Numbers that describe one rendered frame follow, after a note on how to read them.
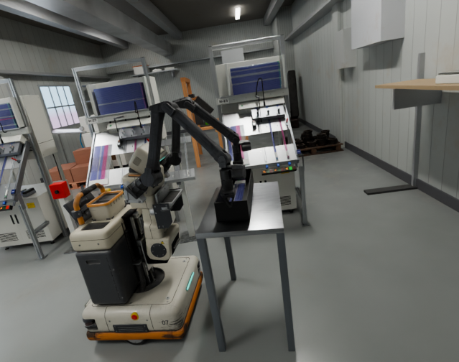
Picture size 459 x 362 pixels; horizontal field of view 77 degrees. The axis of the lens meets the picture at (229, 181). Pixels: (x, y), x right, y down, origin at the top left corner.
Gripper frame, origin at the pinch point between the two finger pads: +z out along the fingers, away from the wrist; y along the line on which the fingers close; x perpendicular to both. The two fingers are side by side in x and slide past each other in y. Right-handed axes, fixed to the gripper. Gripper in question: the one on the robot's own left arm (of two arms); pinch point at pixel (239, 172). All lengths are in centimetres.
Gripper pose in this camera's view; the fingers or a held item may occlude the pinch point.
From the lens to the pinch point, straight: 202.8
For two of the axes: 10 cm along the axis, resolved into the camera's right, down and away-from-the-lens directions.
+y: 1.2, -3.3, 9.3
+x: -9.8, 0.9, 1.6
